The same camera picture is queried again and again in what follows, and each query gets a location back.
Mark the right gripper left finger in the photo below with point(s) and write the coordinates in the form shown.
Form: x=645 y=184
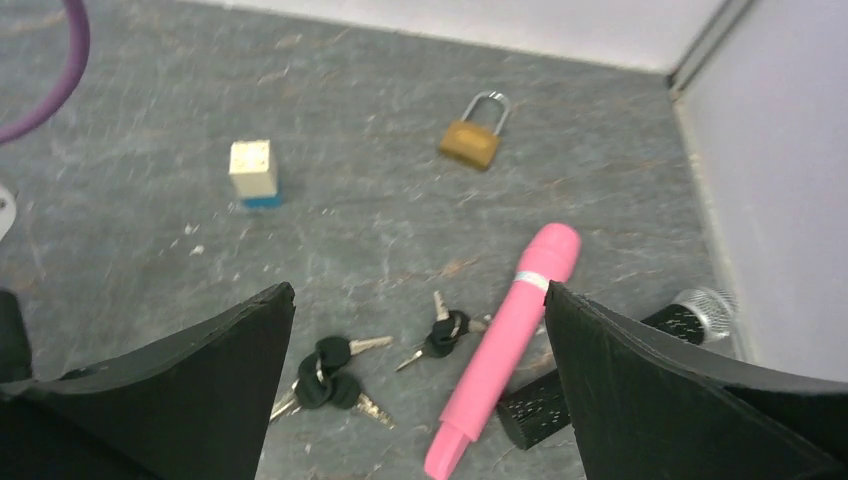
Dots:
x=193 y=405

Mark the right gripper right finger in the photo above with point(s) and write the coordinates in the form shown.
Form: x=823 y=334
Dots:
x=646 y=405

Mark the black key bunch small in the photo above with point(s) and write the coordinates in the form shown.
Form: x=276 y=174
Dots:
x=449 y=327

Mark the black key bunch large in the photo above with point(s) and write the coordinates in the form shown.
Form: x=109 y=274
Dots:
x=322 y=380

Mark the black toy microphone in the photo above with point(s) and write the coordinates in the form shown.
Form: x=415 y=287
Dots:
x=531 y=414

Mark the pink toy microphone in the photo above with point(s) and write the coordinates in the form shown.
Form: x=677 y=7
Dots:
x=550 y=256

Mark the white blue cube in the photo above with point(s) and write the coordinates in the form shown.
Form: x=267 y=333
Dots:
x=253 y=171

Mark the brass padlock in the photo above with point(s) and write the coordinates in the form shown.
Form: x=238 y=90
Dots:
x=473 y=144

